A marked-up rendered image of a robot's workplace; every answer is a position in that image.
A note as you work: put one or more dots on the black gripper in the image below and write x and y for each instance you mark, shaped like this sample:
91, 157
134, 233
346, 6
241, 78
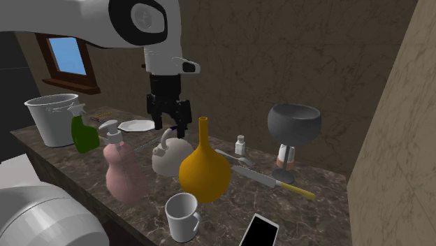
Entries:
165, 87

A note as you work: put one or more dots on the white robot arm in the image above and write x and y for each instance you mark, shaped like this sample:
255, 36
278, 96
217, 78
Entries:
81, 20

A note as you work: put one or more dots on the white octagonal plate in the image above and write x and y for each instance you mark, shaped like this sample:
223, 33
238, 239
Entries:
136, 125

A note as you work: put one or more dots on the grey thin utensil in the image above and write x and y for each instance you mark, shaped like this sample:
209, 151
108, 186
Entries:
146, 144

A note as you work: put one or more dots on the white kettle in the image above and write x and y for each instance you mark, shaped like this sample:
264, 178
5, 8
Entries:
170, 156

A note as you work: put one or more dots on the yellow pencil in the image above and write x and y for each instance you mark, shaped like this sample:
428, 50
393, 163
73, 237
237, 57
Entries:
104, 114

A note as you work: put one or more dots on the orange long-necked vase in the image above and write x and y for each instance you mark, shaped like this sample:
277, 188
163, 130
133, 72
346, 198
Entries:
204, 173

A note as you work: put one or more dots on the dark pen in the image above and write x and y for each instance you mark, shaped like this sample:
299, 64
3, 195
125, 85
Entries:
98, 120

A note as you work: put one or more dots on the white salt shaker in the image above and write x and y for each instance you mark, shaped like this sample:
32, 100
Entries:
240, 146

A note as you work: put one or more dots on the pink soap dispenser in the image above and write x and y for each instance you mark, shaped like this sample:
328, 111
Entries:
122, 177

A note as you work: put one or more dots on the green spray bottle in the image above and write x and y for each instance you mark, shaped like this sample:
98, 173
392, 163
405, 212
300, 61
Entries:
83, 136

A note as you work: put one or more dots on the white mug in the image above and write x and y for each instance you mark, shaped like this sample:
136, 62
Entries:
180, 221

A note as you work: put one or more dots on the brown framed window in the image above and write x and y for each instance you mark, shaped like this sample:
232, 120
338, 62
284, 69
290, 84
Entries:
66, 56

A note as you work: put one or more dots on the white bucket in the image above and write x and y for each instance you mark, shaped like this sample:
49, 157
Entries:
51, 126

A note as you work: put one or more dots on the white and brown bottle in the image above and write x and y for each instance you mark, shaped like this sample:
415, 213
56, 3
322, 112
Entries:
282, 158

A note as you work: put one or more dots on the grey goblet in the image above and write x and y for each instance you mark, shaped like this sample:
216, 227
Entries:
294, 126

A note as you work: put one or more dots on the black smartphone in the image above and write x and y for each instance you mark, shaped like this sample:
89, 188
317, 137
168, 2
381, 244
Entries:
259, 233

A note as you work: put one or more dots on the black refrigerator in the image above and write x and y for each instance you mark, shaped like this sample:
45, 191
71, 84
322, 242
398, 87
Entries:
15, 102

